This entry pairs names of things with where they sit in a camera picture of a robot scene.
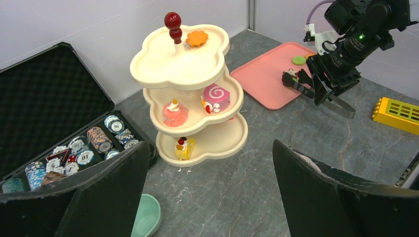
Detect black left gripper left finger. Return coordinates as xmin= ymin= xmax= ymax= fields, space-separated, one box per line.
xmin=0 ymin=141 xmax=150 ymax=237

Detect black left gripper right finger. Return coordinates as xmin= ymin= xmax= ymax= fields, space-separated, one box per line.
xmin=272 ymin=140 xmax=419 ymax=237

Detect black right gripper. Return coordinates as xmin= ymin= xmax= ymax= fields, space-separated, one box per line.
xmin=306 ymin=42 xmax=361 ymax=96

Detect black serving tongs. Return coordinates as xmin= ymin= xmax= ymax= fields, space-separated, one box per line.
xmin=282 ymin=69 xmax=356 ymax=119

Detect chocolate star cookie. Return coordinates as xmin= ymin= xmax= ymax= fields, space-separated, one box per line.
xmin=283 ymin=69 xmax=298 ymax=78

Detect yellow roll cake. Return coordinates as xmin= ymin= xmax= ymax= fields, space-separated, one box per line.
xmin=174 ymin=136 xmax=196 ymax=160

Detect pink cupcake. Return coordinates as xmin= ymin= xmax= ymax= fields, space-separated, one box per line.
xmin=162 ymin=98 xmax=189 ymax=127

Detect pink swirl lollipop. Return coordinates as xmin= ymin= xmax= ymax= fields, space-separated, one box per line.
xmin=201 ymin=83 xmax=230 ymax=114

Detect orange flower cookie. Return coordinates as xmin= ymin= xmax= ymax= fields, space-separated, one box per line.
xmin=186 ymin=31 xmax=209 ymax=47

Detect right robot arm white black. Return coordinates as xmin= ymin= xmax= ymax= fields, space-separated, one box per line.
xmin=304 ymin=0 xmax=419 ymax=106

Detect orange macaron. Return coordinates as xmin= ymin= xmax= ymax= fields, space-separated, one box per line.
xmin=304 ymin=53 xmax=316 ymax=60

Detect green teacup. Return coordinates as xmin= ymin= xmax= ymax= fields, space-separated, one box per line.
xmin=130 ymin=194 xmax=162 ymax=237

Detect pink plastic tray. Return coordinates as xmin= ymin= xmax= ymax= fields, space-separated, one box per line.
xmin=231 ymin=42 xmax=315 ymax=110

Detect yellow toy brick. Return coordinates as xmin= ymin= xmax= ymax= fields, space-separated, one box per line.
xmin=372 ymin=97 xmax=419 ymax=135

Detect black poker chip case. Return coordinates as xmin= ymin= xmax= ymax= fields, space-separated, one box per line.
xmin=0 ymin=42 xmax=158 ymax=194

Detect cream three-tier serving stand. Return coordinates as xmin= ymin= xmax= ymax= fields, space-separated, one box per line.
xmin=129 ymin=12 xmax=248 ymax=167

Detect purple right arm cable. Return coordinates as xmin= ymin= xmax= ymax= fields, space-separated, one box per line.
xmin=306 ymin=0 xmax=336 ymax=26

